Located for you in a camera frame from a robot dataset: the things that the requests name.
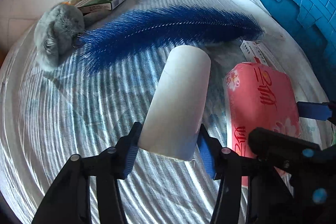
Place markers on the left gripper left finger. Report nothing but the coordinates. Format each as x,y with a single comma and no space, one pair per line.
115,163

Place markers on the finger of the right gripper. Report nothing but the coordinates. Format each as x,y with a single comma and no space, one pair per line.
282,151
317,111

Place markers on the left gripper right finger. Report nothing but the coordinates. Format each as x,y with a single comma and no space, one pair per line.
223,164

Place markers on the pink tissue pack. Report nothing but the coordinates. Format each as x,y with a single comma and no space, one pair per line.
258,96

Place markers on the white paper roll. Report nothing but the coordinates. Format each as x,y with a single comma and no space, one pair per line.
174,118

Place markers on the red white medicine box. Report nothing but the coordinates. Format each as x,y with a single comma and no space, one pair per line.
252,52

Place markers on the grey fluffy plush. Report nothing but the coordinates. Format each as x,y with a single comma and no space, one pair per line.
55,33

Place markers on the green orange medicine box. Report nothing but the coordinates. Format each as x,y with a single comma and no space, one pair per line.
88,6

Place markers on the striped white bed sheet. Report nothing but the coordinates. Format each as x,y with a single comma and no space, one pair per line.
47,117

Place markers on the blue feather duster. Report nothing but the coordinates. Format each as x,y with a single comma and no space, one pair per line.
140,30

